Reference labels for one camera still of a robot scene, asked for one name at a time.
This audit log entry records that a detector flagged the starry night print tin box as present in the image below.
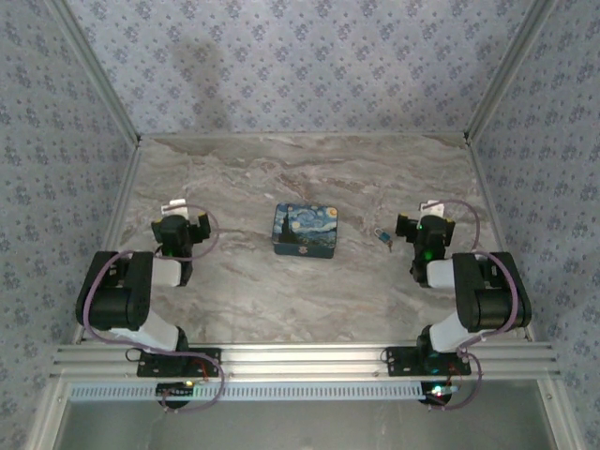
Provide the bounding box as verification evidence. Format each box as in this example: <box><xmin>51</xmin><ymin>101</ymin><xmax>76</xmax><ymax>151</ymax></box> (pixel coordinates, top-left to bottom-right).
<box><xmin>271</xmin><ymin>202</ymin><xmax>340</xmax><ymax>260</ymax></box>

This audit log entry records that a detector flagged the aluminium frame bar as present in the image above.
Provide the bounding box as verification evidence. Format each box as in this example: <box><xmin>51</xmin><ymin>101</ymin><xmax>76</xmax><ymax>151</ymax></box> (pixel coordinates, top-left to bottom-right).
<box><xmin>537</xmin><ymin>377</ymin><xmax>581</xmax><ymax>450</ymax></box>
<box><xmin>22</xmin><ymin>372</ymin><xmax>72</xmax><ymax>450</ymax></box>

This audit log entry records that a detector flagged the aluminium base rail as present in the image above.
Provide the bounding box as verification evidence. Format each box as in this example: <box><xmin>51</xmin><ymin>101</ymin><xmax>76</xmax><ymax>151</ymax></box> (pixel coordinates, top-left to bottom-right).
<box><xmin>53</xmin><ymin>344</ymin><xmax>562</xmax><ymax>379</ymax></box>

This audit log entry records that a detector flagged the aluminium frame post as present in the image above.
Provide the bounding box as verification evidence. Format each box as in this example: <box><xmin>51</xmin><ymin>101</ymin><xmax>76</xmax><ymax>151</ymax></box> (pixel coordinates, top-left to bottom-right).
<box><xmin>462</xmin><ymin>0</ymin><xmax>560</xmax><ymax>144</ymax></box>
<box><xmin>49</xmin><ymin>0</ymin><xmax>143</xmax><ymax>144</ymax></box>

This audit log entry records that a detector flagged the small black circuit board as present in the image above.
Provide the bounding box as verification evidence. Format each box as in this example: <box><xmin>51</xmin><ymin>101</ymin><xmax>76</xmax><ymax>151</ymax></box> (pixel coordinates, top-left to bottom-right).
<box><xmin>157</xmin><ymin>382</ymin><xmax>196</xmax><ymax>400</ymax></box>
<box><xmin>420</xmin><ymin>381</ymin><xmax>461</xmax><ymax>405</ymax></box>

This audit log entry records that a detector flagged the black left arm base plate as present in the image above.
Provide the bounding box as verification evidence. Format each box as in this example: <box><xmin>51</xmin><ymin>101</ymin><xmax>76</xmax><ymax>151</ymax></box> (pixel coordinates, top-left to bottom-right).
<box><xmin>136</xmin><ymin>345</ymin><xmax>223</xmax><ymax>379</ymax></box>

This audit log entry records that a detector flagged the grey metal panel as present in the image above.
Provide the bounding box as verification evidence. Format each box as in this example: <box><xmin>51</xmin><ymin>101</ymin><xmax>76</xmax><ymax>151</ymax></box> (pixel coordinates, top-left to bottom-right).
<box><xmin>53</xmin><ymin>398</ymin><xmax>562</xmax><ymax>450</ymax></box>

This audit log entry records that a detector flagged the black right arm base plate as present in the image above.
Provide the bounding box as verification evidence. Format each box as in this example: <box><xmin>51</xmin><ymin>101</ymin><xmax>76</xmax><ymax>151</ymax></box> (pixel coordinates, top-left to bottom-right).
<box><xmin>384</xmin><ymin>345</ymin><xmax>473</xmax><ymax>377</ymax></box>

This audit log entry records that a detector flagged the aluminium table edge rail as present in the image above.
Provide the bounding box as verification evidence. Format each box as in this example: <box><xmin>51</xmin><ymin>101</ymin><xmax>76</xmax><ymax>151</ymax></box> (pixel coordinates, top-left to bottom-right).
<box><xmin>69</xmin><ymin>140</ymin><xmax>144</xmax><ymax>348</ymax></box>
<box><xmin>468</xmin><ymin>140</ymin><xmax>538</xmax><ymax>344</ymax></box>

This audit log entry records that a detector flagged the white slotted cable duct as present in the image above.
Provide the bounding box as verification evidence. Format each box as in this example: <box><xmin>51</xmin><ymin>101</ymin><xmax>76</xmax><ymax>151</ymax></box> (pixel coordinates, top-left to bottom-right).
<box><xmin>67</xmin><ymin>382</ymin><xmax>452</xmax><ymax>403</ymax></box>

